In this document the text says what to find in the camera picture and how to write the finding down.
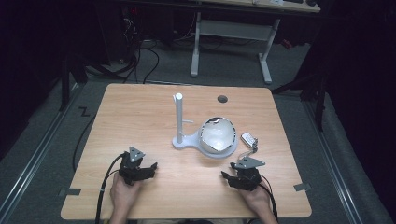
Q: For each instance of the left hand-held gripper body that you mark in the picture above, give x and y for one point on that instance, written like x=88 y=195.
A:
x=130 y=169

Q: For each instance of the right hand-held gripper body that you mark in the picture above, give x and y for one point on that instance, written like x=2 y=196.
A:
x=247 y=177

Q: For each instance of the person's left hand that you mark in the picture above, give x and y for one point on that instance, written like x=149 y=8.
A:
x=123 y=194

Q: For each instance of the white bowl with silver rim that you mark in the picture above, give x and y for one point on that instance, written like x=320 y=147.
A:
x=218 y=135

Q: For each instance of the grey tape strip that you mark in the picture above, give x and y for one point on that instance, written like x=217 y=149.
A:
x=71 y=192
x=302 y=187

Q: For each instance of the white stand with pole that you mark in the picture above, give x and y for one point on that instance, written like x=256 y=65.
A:
x=179 y=118

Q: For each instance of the black metal stand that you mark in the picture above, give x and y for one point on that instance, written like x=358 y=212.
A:
x=65 y=77
x=319 y=93

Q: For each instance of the black computer tower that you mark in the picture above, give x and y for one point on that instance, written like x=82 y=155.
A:
x=120 y=34

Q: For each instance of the white-legged wooden desk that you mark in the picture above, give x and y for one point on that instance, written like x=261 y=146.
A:
x=233 y=29

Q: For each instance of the metal floor rail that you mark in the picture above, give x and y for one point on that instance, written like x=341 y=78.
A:
x=40 y=149
x=333 y=161

